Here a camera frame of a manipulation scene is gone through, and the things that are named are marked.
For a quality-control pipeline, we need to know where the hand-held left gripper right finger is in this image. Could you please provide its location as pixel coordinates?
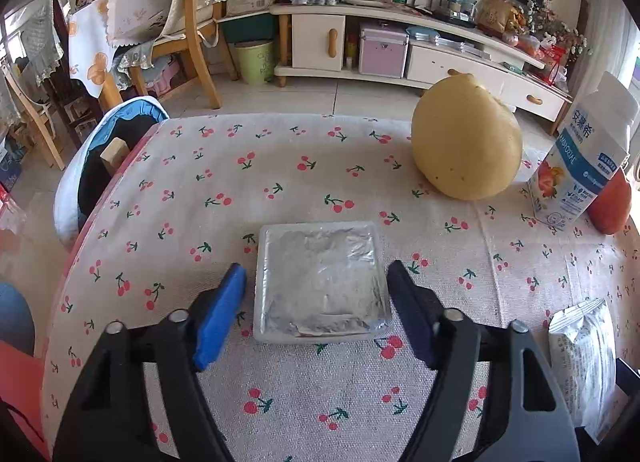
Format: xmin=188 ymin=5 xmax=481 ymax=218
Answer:
xmin=386 ymin=260 xmax=576 ymax=462

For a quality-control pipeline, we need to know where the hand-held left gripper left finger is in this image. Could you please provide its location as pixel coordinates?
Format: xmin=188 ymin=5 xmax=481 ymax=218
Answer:
xmin=52 ymin=263 xmax=247 ymax=462

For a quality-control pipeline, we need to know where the silver foil tray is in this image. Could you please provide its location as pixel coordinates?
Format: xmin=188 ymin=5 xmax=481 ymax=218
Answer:
xmin=252 ymin=221 xmax=393 ymax=344

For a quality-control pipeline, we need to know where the pink plastic bin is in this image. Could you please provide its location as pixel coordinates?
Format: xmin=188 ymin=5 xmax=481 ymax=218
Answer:
xmin=0 ymin=342 xmax=53 ymax=460

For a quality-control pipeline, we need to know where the cherry print tablecloth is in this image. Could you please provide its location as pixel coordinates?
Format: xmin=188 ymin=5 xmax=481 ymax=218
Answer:
xmin=40 ymin=114 xmax=640 ymax=462

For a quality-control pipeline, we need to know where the white printed packet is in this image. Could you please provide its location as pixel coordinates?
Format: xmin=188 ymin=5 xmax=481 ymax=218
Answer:
xmin=547 ymin=298 xmax=628 ymax=445

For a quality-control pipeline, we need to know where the large yellow pomelo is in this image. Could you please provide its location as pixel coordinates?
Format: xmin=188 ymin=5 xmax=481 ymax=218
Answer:
xmin=411 ymin=71 xmax=524 ymax=201

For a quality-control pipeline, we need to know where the blue white padded chair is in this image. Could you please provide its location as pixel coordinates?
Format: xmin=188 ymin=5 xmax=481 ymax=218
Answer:
xmin=53 ymin=97 xmax=171 ymax=253

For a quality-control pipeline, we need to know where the blue round lid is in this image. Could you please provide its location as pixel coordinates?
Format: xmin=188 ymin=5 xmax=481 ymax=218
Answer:
xmin=0 ymin=282 xmax=36 ymax=358

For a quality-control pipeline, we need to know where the red apple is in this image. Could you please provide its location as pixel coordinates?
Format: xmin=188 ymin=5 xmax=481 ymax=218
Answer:
xmin=586 ymin=167 xmax=633 ymax=236

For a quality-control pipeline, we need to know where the white milk carton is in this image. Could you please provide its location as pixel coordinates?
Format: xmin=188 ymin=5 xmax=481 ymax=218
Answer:
xmin=526 ymin=71 xmax=640 ymax=233

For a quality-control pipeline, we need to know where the green waste bin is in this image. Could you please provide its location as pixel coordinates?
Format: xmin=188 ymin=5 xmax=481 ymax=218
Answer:
xmin=234 ymin=39 xmax=277 ymax=86

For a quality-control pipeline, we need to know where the pink storage case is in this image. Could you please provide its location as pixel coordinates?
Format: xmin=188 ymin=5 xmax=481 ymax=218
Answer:
xmin=358 ymin=24 xmax=410 ymax=79

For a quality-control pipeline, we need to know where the slim wooden chair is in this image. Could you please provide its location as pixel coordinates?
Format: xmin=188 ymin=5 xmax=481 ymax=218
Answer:
xmin=0 ymin=62 xmax=66 ymax=170

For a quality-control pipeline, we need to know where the stack of flat books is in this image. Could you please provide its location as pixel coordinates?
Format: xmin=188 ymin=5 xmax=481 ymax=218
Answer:
xmin=407 ymin=27 xmax=493 ymax=58

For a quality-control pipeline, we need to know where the red snack bag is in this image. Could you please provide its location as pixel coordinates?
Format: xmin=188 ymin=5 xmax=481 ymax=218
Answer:
xmin=540 ymin=44 xmax=568 ymax=85

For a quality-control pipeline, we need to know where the white tv cabinet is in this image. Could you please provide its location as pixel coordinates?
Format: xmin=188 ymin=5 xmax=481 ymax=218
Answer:
xmin=269 ymin=2 xmax=573 ymax=135

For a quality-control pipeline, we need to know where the orange print cloth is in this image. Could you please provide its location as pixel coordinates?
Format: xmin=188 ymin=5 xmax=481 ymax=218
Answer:
xmin=67 ymin=0 xmax=123 ymax=103

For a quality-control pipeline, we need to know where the black tray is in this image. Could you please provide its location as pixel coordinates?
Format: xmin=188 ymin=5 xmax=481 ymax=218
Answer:
xmin=410 ymin=4 xmax=478 ymax=29

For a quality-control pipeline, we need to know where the brown paper bag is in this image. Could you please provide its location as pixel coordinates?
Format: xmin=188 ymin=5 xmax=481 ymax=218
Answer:
xmin=475 ymin=0 xmax=513 ymax=33

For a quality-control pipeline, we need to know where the dried flower bouquet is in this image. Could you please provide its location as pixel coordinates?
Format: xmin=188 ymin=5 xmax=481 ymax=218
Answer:
xmin=525 ymin=0 xmax=591 ymax=53

